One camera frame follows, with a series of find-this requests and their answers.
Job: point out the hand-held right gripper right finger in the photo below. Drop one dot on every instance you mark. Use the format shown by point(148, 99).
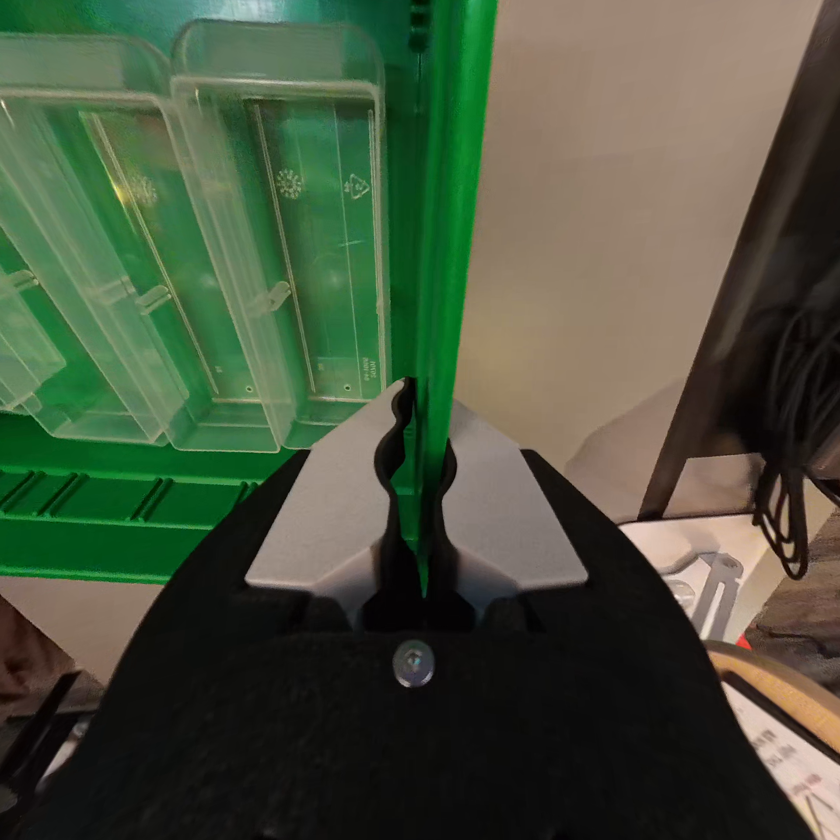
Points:
point(505, 525)

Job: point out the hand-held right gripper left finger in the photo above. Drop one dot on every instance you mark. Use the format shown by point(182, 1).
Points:
point(328, 518)

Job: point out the clear plastic drawer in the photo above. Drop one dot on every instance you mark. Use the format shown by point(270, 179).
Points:
point(26, 341)
point(328, 249)
point(131, 262)

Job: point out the green drawer cabinet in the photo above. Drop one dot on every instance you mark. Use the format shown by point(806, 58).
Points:
point(453, 197)

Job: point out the round wooden framed dial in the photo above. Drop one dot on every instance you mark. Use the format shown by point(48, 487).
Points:
point(774, 669)

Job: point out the printed instruction sheet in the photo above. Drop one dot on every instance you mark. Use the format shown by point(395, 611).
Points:
point(787, 761)

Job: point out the white plastic mount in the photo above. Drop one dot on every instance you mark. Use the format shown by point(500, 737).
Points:
point(656, 538)

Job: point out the grey metal bracket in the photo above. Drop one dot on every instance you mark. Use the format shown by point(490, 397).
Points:
point(718, 584)

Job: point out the black metal frame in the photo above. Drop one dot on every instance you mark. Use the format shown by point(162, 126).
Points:
point(33, 735)

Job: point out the dark upright post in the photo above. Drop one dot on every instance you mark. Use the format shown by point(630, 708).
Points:
point(754, 229)

